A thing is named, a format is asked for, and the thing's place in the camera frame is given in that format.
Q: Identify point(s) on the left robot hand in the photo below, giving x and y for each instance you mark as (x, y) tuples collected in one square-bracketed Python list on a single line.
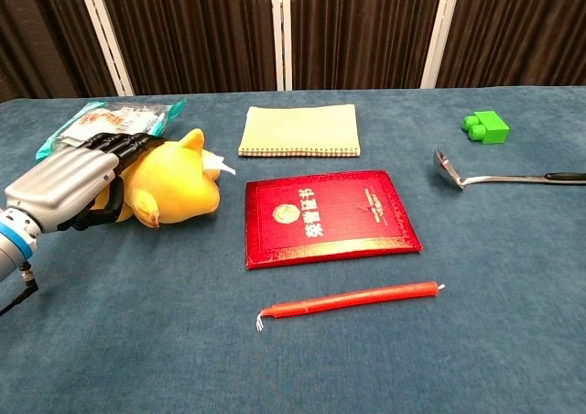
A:
[(64, 180)]

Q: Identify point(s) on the yellow plush toy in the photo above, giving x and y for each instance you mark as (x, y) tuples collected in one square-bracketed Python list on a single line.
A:
[(174, 189)]

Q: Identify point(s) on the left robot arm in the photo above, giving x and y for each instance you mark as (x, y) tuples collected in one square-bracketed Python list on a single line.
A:
[(11, 244)]

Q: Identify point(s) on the green toy brick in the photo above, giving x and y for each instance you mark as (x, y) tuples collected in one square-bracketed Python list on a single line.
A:
[(492, 130)]

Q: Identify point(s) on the teal snack packet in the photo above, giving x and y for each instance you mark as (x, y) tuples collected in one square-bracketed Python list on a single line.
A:
[(114, 118)]

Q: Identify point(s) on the dark brown curtain panel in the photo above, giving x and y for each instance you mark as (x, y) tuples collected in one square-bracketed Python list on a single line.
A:
[(517, 29), (361, 29), (192, 29), (36, 34)]

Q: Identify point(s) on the blue table cloth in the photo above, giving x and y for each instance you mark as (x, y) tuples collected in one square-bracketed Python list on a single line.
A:
[(137, 341)]

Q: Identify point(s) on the yellow spiral notebook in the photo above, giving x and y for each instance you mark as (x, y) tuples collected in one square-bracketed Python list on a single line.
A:
[(300, 127)]

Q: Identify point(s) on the red certificate booklet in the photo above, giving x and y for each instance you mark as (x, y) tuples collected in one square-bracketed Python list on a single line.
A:
[(329, 217)]

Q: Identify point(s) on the white partition post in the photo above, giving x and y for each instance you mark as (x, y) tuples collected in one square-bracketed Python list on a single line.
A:
[(281, 29), (441, 29), (104, 34)]

